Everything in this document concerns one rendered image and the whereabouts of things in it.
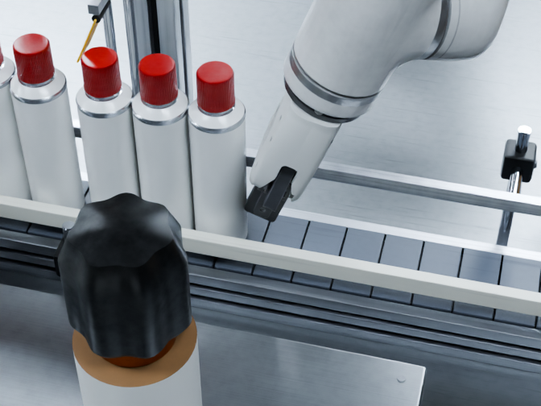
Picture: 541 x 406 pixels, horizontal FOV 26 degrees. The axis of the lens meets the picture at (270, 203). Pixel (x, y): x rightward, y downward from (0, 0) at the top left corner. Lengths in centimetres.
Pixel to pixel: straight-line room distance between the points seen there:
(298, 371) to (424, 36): 32
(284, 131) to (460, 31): 17
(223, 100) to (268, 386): 25
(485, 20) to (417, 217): 35
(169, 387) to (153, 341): 6
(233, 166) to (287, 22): 47
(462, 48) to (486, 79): 48
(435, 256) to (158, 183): 28
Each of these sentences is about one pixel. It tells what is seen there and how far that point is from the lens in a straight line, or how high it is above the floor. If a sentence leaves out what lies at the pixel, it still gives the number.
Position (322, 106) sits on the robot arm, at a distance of 96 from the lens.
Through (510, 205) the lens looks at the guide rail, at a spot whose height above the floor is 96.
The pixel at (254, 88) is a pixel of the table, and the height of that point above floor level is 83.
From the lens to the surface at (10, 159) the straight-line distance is 116.
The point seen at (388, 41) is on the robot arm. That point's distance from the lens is 91.
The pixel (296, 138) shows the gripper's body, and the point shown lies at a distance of 98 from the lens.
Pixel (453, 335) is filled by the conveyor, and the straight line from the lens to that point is 111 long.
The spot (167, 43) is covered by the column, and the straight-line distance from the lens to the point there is 118.
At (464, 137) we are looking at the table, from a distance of 135.
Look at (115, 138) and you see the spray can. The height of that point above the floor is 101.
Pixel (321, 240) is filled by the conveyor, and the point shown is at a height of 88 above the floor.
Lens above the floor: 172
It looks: 45 degrees down
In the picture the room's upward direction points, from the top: straight up
